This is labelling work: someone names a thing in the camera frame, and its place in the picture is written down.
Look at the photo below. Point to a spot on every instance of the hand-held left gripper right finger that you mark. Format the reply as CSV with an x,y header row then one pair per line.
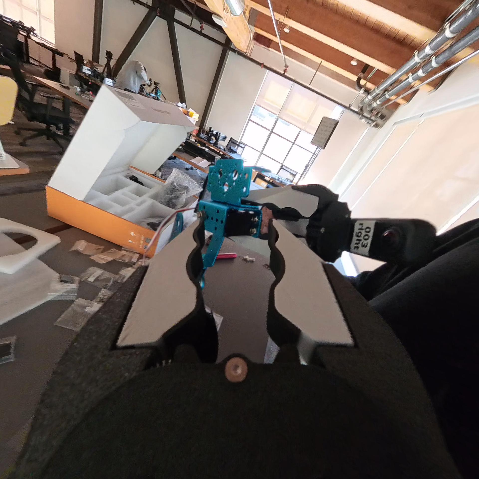
x,y
314,303

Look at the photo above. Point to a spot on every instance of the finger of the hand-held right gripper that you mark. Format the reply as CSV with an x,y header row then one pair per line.
x,y
299,228
284,198

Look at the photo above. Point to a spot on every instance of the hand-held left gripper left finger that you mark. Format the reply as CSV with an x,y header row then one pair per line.
x,y
161,303

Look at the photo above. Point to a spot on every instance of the blue servo bracket assembly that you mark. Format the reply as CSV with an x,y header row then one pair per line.
x,y
215,194

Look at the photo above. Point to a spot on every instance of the dark grey desk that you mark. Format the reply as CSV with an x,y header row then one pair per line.
x,y
239,307

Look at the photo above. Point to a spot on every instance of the neighbouring grey desk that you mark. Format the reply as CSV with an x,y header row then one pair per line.
x,y
13,171

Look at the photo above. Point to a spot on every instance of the large grid window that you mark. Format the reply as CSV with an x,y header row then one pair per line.
x,y
277,146

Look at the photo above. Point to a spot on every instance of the grey hanging panel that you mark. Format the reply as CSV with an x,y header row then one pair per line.
x,y
324,131

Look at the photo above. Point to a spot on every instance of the red electric screwdriver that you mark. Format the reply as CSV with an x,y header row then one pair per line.
x,y
226,256

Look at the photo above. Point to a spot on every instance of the group of small parts bags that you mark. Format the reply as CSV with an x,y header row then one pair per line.
x,y
75,316

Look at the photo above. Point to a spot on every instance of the long workbench with equipment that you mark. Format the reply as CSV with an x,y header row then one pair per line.
x,y
209,144

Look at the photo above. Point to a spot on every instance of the white foam box insert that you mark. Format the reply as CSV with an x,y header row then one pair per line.
x,y
123,202

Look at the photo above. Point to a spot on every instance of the bubble wrap bundle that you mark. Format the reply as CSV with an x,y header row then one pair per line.
x,y
176,191

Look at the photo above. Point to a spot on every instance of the metal ceiling pipes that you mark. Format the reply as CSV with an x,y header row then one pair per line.
x,y
372,112

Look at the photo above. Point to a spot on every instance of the white foam piece with hole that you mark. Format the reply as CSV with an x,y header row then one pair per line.
x,y
45,243

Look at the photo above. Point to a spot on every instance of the white foam sheet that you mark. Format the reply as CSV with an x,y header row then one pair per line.
x,y
22,295

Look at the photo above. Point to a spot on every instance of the thin ceiling sprinkler pipe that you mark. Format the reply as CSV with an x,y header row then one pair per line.
x,y
277,30

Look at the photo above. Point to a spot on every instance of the orange and white cardboard box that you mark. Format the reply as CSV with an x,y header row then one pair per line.
x,y
112,131

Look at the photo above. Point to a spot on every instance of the background office desks and chairs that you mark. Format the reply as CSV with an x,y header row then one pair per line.
x,y
45,112

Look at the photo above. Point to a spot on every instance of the wooden panel on clear stand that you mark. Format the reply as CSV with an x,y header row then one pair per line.
x,y
7,101

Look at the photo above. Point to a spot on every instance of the silver ventilation duct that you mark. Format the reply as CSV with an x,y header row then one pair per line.
x,y
234,6

